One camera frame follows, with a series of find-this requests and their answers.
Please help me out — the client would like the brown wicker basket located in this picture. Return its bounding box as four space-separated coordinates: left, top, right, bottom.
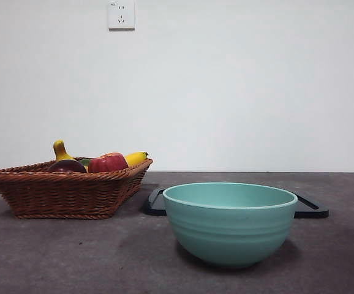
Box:
0 157 154 220

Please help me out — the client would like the dark red plum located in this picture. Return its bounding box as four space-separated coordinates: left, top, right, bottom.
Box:
47 159 88 174

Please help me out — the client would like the yellow banana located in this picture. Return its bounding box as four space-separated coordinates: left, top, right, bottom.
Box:
53 140 149 168

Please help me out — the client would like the teal ribbed bowl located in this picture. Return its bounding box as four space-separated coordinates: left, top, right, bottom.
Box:
162 182 298 270

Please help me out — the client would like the red apple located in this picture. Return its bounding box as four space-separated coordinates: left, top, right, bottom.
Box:
88 152 129 173

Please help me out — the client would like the dark green rectangular tray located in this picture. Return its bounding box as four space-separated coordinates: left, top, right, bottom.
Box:
142 187 330 219

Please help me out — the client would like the white wall socket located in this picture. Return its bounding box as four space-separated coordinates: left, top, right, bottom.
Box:
108 1 135 31

